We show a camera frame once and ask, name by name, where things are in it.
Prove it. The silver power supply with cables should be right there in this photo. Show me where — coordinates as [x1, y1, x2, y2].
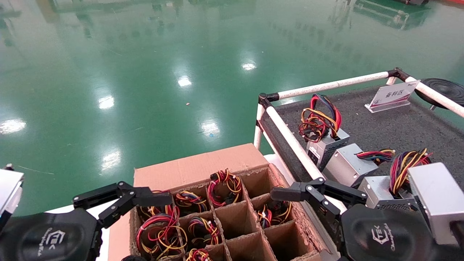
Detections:
[322, 143, 395, 188]
[257, 186, 292, 229]
[357, 148, 432, 212]
[187, 217, 220, 249]
[186, 248, 212, 261]
[207, 169, 243, 208]
[298, 94, 351, 171]
[140, 190, 176, 220]
[136, 214, 188, 261]
[174, 191, 209, 214]

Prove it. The dark grey felt mat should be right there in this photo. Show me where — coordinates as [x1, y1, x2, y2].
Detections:
[261, 85, 464, 203]

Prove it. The clear acrylic sign stand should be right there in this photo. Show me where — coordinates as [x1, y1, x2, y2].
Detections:
[364, 80, 421, 113]

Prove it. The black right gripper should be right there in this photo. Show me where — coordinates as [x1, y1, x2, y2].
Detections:
[270, 178, 441, 261]

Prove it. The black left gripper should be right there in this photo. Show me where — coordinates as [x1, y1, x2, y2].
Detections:
[0, 181, 134, 261]

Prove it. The cardboard box with dividers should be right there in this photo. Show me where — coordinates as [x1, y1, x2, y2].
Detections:
[108, 143, 330, 261]

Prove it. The black round ribbed disc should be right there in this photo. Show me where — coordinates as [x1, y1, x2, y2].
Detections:
[414, 78, 464, 110]

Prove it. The white pipe table frame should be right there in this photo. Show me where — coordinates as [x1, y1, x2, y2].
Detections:
[253, 67, 464, 214]

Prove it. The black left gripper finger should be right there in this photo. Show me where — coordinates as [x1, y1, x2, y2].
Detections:
[98, 187, 173, 229]

